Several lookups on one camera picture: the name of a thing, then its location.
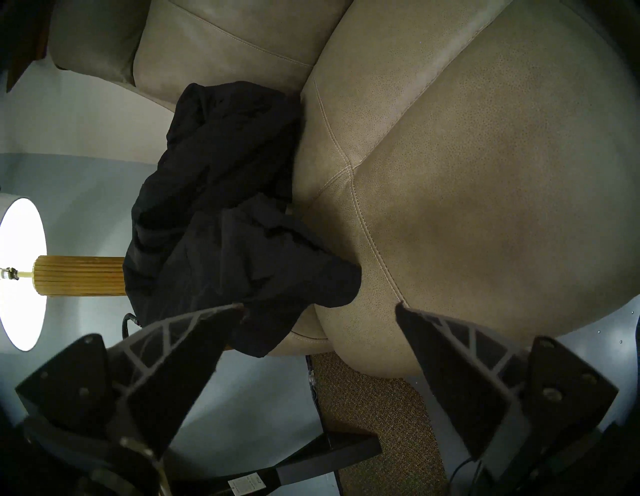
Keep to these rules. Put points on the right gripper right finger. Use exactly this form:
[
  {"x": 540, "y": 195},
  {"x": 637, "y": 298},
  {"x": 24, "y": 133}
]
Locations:
[{"x": 465, "y": 380}]

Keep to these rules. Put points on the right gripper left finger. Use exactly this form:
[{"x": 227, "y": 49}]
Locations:
[{"x": 170, "y": 370}]

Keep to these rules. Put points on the black jacket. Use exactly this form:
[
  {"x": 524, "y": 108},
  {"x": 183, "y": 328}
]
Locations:
[{"x": 225, "y": 225}]

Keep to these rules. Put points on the beige leather three-seat sofa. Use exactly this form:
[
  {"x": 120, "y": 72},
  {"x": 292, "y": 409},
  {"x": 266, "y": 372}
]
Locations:
[{"x": 475, "y": 175}]

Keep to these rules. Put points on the black bar with white label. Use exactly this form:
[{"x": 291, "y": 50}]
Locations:
[{"x": 325, "y": 450}]

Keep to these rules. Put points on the wooden table lamp white shade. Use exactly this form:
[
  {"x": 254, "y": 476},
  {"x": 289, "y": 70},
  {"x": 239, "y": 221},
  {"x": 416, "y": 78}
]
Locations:
[{"x": 20, "y": 270}]

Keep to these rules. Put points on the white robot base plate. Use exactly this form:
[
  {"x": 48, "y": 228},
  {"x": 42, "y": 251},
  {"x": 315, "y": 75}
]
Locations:
[{"x": 610, "y": 320}]

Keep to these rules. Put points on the wooden wall shelf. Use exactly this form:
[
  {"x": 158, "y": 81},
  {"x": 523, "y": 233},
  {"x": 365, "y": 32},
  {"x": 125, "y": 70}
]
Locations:
[{"x": 27, "y": 45}]

